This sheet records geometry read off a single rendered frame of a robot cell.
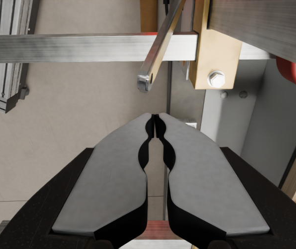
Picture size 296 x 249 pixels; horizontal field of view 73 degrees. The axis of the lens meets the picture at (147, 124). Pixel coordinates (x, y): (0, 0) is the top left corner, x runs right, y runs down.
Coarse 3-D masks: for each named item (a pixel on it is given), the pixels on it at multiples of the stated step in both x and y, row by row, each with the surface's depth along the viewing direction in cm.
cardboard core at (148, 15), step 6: (144, 0) 88; (150, 0) 88; (156, 0) 90; (144, 6) 90; (150, 6) 89; (156, 6) 91; (144, 12) 91; (150, 12) 90; (156, 12) 92; (144, 18) 92; (150, 18) 92; (156, 18) 94; (144, 24) 93; (150, 24) 93; (156, 24) 95; (144, 30) 95; (150, 30) 94; (156, 30) 96
